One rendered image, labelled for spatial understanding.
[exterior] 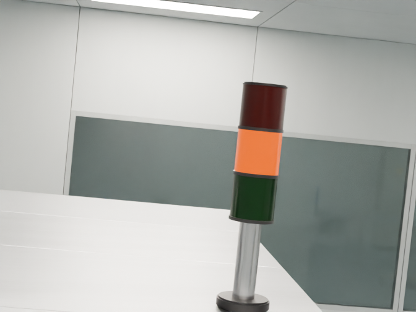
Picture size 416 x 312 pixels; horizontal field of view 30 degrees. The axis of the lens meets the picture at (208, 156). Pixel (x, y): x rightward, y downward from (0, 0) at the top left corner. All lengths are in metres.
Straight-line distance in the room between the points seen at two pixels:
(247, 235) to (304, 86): 4.64
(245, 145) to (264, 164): 0.03
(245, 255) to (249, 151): 0.12
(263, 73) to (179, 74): 0.58
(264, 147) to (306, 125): 4.64
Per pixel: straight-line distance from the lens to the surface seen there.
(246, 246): 0.86
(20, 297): 0.85
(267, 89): 0.84
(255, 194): 0.84
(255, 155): 0.84
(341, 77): 5.53
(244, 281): 0.87
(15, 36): 5.43
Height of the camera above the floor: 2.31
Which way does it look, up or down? 3 degrees down
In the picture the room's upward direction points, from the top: 6 degrees clockwise
